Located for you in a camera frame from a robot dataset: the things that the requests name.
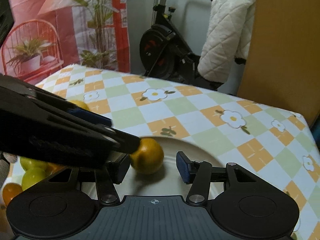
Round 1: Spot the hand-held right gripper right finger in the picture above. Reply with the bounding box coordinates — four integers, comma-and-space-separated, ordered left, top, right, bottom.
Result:
176, 151, 267, 205

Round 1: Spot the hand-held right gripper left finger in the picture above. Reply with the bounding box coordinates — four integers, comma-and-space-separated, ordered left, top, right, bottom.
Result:
46, 154, 131, 205

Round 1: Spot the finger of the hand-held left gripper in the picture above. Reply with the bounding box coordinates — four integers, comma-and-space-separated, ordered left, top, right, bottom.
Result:
0, 97, 140, 168
0, 74, 112, 128

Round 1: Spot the yellow lemon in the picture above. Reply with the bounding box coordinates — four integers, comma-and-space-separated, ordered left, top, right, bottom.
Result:
69, 100, 90, 112

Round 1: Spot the white plate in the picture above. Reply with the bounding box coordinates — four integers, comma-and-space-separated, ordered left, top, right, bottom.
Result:
75, 136, 227, 200

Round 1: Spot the orange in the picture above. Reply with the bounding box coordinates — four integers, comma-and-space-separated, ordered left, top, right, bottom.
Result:
2, 183, 24, 205
129, 137, 165, 175
47, 162, 63, 173

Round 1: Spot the green apple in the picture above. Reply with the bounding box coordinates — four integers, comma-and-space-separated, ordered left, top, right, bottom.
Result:
20, 156, 48, 171
22, 167, 47, 192

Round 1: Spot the checkered floral tablecloth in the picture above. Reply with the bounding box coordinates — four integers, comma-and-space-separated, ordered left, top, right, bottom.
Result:
0, 64, 320, 240

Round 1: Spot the black exercise bike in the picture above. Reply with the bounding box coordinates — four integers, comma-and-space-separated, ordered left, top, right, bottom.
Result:
139, 0, 225, 90

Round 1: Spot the printed backdrop cloth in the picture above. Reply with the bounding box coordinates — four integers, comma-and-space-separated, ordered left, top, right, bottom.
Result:
0, 0, 131, 85

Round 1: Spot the dark object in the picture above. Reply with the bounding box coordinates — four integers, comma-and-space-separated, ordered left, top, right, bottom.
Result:
0, 0, 14, 45

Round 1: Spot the white quilted jacket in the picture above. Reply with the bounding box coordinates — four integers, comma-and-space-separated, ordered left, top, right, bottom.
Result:
197, 0, 257, 84

